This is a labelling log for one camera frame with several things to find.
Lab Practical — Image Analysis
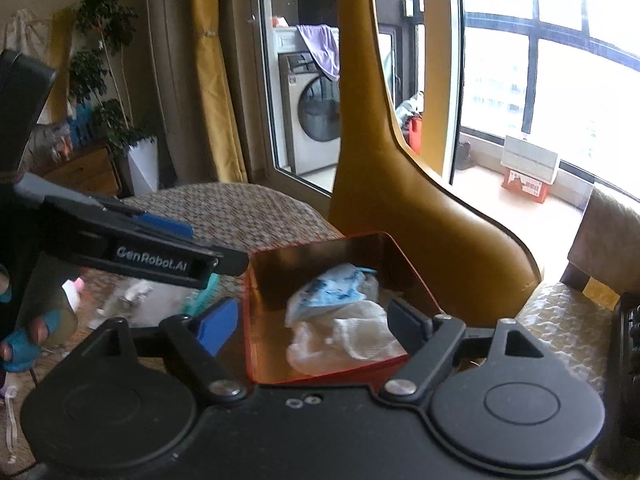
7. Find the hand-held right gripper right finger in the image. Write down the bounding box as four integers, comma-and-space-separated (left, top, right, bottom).
382, 299, 543, 402

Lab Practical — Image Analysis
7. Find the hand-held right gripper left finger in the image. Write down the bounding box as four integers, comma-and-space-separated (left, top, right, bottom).
97, 297, 251, 403

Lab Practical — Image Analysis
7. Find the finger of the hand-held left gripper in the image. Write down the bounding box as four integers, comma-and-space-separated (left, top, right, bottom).
210, 246, 251, 277
97, 199, 196, 241

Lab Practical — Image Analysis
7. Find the white plush rabbit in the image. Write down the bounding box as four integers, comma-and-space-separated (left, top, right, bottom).
62, 277, 191, 328

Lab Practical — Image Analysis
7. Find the red tin box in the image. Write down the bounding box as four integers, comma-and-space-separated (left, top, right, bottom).
241, 231, 443, 386

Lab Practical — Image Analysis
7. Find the person's left hand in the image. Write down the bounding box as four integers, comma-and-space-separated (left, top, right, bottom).
0, 309, 67, 375

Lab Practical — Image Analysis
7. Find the teal ribbed item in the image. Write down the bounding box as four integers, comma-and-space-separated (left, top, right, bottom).
185, 272, 221, 316

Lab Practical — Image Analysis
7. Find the white angular planter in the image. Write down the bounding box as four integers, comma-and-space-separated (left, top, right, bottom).
127, 135, 161, 196

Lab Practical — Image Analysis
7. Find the white knitted cloth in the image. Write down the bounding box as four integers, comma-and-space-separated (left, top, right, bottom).
286, 300, 408, 376

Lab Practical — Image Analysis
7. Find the blue and white packet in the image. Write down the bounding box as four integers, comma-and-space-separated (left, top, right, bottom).
285, 262, 386, 326

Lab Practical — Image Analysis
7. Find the wooden cabinet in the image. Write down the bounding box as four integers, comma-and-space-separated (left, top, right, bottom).
30, 140, 123, 198

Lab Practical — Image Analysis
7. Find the blue container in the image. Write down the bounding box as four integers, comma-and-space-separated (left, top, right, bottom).
70, 105, 97, 146

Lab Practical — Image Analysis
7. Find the yellow curtain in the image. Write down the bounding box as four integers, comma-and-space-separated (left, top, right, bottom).
190, 0, 248, 183

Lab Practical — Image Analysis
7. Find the beige curtain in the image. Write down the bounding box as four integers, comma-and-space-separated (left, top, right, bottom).
145, 0, 201, 191

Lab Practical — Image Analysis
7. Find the yellow leather chair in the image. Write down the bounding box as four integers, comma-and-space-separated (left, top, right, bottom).
327, 0, 546, 326

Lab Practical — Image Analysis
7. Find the silver washing machine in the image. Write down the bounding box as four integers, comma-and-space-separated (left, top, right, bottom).
277, 50, 343, 176

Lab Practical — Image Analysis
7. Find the red cardboard box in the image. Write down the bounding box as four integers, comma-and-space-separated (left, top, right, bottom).
501, 167, 551, 205

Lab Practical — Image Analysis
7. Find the red storage crate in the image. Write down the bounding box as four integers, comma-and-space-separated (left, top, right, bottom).
407, 115, 426, 156

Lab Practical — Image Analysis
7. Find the white panel heater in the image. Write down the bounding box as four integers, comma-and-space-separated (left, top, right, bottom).
501, 135, 561, 183

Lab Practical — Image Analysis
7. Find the grey bag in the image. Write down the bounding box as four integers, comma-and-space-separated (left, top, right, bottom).
395, 91, 426, 122

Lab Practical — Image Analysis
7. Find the green potted plant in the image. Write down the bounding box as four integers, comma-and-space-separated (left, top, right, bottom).
67, 0, 156, 161

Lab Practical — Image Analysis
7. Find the black device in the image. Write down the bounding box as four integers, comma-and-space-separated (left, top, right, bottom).
612, 292, 640, 441

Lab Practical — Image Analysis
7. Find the purple cloth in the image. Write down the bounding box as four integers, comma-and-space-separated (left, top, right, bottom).
297, 24, 342, 81

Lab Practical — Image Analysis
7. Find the hanging beige cloth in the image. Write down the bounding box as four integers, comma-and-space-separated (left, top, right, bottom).
2, 9, 53, 58

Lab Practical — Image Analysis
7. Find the white cord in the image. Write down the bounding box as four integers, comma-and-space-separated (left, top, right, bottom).
0, 385, 21, 461

